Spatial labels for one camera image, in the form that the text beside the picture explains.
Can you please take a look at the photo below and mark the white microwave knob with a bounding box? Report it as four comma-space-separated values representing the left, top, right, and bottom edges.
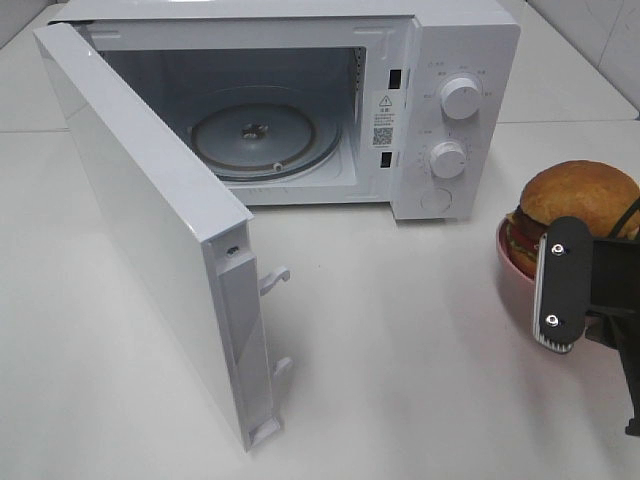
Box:
439, 75, 481, 120
429, 141, 467, 179

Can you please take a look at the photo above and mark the white microwave oven body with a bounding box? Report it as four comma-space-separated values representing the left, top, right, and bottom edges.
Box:
44, 1, 520, 220

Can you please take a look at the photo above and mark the glass microwave turntable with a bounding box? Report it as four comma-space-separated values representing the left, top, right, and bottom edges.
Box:
190, 102, 342, 182

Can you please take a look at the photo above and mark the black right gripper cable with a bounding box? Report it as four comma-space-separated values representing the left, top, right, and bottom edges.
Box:
609, 197, 640, 239

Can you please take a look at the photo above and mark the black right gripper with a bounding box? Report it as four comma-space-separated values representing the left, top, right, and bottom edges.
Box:
532, 216, 639, 435

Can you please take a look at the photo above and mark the toy burger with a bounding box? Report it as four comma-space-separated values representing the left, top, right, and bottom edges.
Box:
505, 160, 639, 279

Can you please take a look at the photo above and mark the pink round plate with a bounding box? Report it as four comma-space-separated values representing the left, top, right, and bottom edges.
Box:
496, 220, 592, 343

